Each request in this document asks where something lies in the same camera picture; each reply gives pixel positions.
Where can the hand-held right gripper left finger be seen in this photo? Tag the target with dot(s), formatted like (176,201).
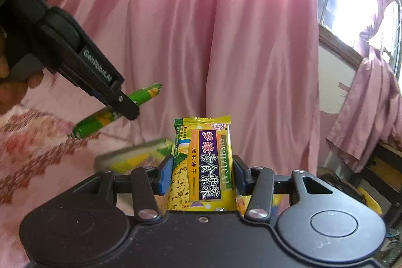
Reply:
(166,175)

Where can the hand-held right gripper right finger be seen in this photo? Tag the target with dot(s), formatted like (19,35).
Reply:
(238,175)

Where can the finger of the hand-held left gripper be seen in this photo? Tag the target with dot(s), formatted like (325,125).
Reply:
(125,106)

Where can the green stick snack packet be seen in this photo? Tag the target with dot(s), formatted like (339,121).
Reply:
(94,123)

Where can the yellow biscuit packet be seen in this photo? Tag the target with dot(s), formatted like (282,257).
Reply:
(201,161)

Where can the person's left hand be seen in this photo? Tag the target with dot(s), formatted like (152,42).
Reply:
(12,95)

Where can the wooden shelf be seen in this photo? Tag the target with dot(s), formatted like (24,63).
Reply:
(386,173)

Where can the tied pink curtain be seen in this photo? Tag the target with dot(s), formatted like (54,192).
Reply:
(370,98)

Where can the wooden window sill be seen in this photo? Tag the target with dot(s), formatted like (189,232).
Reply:
(342,48)

